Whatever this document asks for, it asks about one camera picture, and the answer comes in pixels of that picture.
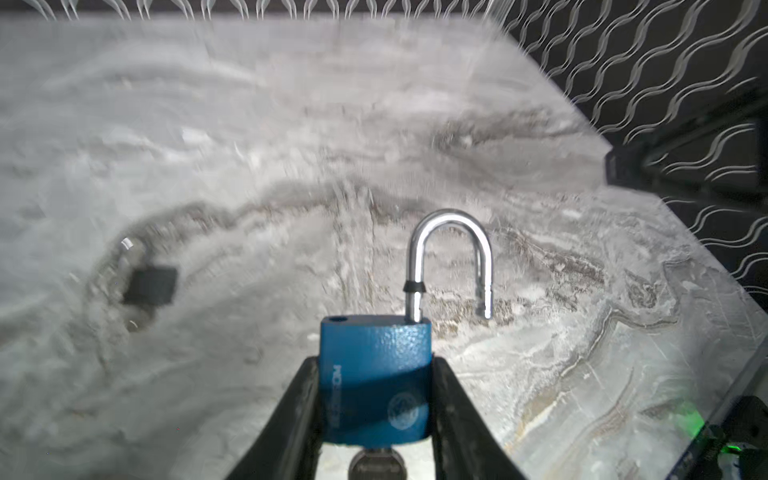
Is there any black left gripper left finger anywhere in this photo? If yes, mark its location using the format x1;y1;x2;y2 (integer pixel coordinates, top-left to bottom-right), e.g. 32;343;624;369
226;356;321;480

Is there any small dark padlock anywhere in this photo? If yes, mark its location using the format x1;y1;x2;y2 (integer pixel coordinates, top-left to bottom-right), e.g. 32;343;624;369
118;236;179;308

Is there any blue padlock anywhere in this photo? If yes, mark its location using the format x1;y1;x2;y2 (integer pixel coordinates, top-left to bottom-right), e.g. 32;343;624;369
318;209;493;449

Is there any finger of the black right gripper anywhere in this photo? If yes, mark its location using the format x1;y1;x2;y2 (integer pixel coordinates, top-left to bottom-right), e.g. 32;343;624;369
605;89;767;207

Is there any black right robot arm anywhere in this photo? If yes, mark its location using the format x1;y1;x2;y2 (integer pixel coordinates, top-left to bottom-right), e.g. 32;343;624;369
605;79;767;479

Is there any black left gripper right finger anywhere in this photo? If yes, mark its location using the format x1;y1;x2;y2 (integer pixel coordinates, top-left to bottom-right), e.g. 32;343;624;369
430;356;525;480

